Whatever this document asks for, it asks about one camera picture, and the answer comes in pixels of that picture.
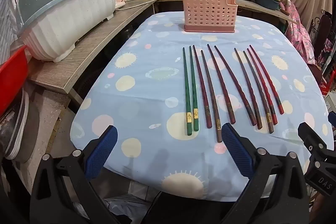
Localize grey wooden side shelf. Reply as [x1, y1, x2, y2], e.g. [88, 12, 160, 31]
[28, 0, 161, 99]

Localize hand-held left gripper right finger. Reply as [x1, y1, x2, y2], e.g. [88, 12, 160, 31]
[220, 123, 311, 224]

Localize dark metal chair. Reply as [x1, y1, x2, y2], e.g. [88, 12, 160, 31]
[311, 13, 334, 63]

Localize pink floral cloth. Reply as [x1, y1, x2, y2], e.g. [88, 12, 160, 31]
[284, 1, 316, 65]

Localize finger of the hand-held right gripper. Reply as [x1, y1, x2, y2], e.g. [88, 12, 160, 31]
[298, 122, 328, 159]

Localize brown chopstick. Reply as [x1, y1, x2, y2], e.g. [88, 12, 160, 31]
[243, 50, 275, 134]
[201, 49, 223, 143]

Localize white dish drainer blue lid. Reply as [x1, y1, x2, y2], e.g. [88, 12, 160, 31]
[15, 0, 116, 63]

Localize pink perforated utensil basket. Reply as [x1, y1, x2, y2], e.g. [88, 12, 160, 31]
[181, 0, 237, 33]

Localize red plastic bin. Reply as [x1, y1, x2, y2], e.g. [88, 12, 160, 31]
[0, 45, 28, 116]

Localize bright red chopstick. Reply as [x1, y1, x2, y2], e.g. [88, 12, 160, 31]
[246, 48, 279, 126]
[249, 44, 285, 115]

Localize stacked blue bowls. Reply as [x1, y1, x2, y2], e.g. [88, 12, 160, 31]
[253, 0, 281, 11]

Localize green chopstick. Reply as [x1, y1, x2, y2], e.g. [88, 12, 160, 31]
[189, 46, 200, 132]
[182, 47, 192, 135]

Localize grey white stacked discs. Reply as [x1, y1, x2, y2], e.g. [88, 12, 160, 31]
[5, 90, 40, 165]

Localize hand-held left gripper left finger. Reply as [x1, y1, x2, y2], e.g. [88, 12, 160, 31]
[30, 125, 124, 224]

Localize white power cable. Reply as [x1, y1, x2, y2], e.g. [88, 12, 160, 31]
[115, 0, 161, 12]

